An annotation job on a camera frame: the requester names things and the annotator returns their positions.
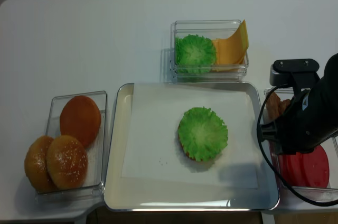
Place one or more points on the plain brown bun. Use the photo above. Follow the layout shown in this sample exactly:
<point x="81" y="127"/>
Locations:
<point x="81" y="119"/>

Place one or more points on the clear bin with buns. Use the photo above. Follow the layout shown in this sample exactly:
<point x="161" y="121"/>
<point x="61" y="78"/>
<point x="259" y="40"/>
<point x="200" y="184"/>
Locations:
<point x="94" y="183"/>

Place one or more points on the upright yellow cheese slice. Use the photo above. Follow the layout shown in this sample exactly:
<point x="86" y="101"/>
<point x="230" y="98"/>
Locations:
<point x="241" y="35"/>

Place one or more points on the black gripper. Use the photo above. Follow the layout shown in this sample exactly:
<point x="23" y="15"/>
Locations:
<point x="306" y="123"/>

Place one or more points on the red tomato slice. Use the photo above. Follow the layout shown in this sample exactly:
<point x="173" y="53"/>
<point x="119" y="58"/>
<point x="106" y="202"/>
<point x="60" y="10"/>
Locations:
<point x="306" y="170"/>

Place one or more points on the left brown meat patty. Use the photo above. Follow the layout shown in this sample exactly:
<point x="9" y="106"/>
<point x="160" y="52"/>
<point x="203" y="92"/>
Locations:
<point x="272" y="106"/>

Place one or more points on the white paper sheet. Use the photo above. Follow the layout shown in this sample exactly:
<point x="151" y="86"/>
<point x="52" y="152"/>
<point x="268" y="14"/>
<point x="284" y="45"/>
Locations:
<point x="153" y="150"/>

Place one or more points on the green lettuce in bin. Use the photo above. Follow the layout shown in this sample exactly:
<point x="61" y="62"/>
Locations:
<point x="195" y="50"/>

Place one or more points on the green lettuce leaf on bun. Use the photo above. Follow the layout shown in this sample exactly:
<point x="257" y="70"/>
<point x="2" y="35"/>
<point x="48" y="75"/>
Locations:
<point x="202" y="133"/>

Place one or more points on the metal serving tray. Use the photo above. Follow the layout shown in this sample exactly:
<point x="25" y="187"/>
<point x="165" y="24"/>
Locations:
<point x="142" y="194"/>

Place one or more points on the sesame seed bun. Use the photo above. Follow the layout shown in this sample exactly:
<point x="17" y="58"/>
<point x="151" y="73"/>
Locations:
<point x="67" y="162"/>

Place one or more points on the middle brown meat patty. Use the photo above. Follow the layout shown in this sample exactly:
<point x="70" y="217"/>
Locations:
<point x="283" y="105"/>

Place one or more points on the brown meat patty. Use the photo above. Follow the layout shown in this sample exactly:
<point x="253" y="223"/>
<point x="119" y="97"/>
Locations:
<point x="272" y="106"/>
<point x="283" y="105"/>

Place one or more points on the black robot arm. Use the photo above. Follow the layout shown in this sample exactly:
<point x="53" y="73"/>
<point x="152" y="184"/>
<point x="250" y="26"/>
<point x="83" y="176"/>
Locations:
<point x="328" y="81"/>

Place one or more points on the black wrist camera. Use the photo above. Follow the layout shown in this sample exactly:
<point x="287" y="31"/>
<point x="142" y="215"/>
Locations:
<point x="298" y="74"/>

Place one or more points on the clear bin with lettuce cheese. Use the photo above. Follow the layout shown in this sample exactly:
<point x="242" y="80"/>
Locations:
<point x="212" y="29"/>

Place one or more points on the flat yellow cheese slices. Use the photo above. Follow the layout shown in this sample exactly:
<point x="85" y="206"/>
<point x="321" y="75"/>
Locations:
<point x="227" y="66"/>

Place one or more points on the clear bin with patties tomatoes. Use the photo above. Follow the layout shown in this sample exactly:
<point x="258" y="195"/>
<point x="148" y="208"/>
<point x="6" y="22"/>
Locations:
<point x="328" y="193"/>

